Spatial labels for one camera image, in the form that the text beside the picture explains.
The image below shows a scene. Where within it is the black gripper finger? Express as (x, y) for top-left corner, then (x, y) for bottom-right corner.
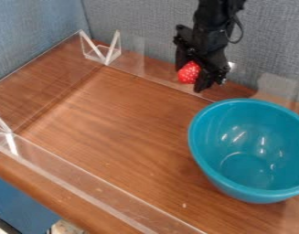
(176, 43), (193, 70)
(193, 69), (214, 93)

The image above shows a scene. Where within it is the blue plastic bowl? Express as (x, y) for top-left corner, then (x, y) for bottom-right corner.
(189, 99), (299, 204)

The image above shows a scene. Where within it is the clear acrylic back barrier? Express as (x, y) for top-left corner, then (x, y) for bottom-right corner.
(79, 30), (299, 108)

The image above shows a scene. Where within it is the clear acrylic front barrier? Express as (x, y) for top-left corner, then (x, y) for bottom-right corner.
(0, 117), (206, 234)

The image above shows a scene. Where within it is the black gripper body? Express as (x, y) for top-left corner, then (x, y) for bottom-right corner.
(174, 24), (232, 85)

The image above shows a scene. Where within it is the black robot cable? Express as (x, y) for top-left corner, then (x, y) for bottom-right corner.
(226, 15), (246, 45)

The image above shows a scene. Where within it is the clear acrylic barrier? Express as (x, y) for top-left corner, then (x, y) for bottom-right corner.
(79, 30), (299, 108)
(0, 117), (206, 234)

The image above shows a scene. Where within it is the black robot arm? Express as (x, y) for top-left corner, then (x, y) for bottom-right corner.
(174, 0), (246, 93)

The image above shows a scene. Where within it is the red strawberry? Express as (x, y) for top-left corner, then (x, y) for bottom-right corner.
(178, 61), (202, 84)

